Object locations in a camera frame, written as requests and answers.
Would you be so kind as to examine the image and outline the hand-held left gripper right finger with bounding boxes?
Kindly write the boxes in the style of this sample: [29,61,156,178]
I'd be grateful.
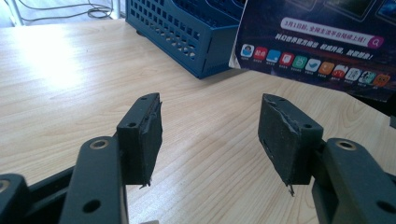
[257,92,325,198]

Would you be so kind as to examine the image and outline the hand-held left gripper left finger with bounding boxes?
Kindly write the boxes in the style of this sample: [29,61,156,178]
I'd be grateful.
[116,91,164,189]

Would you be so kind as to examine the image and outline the purple glossy magazine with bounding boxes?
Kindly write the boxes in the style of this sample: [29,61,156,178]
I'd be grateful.
[228,0,396,104]

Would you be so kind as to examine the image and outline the blue plastic file rack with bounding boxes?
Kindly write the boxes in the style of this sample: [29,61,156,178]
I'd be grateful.
[124,0,248,80]

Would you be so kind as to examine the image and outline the black floor cables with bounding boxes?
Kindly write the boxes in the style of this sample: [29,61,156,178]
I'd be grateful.
[18,0,114,23]

